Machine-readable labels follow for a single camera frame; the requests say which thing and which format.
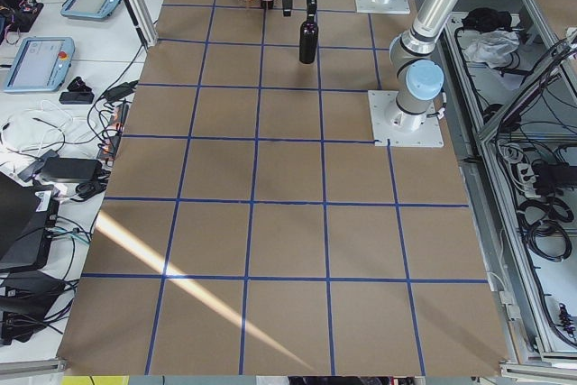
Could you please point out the dark glass wine bottle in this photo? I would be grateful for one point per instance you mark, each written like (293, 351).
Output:
(308, 40)

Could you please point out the white crumpled cloth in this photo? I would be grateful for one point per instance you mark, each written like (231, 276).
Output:
(492, 48)

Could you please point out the orange lit power strip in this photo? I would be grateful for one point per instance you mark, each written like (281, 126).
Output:
(113, 132)

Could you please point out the blue teach pendant near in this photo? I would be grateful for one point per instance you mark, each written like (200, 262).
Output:
(40, 65)

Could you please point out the black power brick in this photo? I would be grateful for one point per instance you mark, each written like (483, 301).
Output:
(70, 170)

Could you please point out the black laptop computer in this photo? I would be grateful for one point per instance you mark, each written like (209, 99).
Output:
(27, 214)

